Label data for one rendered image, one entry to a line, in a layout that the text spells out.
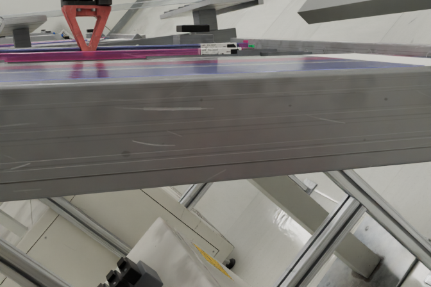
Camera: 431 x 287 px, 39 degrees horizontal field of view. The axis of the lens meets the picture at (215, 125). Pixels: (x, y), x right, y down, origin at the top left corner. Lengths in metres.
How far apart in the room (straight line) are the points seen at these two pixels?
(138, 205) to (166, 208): 0.09
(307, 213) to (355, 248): 0.17
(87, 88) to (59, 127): 0.03
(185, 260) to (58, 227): 1.00
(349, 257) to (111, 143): 1.24
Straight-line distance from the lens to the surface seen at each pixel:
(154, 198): 1.89
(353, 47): 0.69
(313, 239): 1.26
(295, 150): 0.37
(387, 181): 1.78
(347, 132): 0.38
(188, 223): 1.94
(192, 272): 0.88
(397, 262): 1.55
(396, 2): 1.08
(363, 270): 1.57
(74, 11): 0.90
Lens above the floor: 1.01
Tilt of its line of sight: 19 degrees down
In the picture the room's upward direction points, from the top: 49 degrees counter-clockwise
